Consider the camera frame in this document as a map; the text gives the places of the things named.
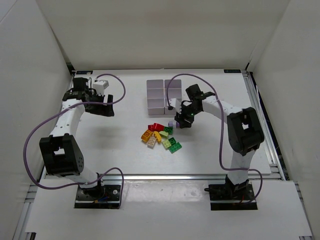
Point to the white divided container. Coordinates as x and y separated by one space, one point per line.
155 97
174 91

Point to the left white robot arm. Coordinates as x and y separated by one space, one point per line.
60 152

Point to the light green curved lego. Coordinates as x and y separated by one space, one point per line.
164 134

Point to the yellow curved lego brick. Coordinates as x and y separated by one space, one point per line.
157 136

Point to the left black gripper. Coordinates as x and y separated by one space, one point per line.
100 109

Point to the light green lego brick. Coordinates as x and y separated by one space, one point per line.
166 143

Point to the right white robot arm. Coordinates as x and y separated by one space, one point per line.
243 127

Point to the cream lego brick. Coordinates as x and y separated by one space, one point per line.
151 142

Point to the left white divided container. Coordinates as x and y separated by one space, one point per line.
155 97

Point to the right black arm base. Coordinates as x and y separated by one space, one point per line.
223 199

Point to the orange lego brick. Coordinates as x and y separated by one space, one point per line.
146 136

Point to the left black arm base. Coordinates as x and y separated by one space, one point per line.
99 197

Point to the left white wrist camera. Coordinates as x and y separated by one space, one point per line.
99 86

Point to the dark green small lego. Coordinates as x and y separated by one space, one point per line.
172 141

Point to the green flat lego plate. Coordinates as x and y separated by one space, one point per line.
175 147

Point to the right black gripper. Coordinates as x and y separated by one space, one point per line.
184 120

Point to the dark green square lego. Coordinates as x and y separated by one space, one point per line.
168 130

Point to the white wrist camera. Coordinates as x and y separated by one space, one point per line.
174 107
99 86

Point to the red curved lego brick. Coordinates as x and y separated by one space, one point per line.
158 127

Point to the right white divided container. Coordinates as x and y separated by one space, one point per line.
174 91

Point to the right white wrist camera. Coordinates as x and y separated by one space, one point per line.
174 107

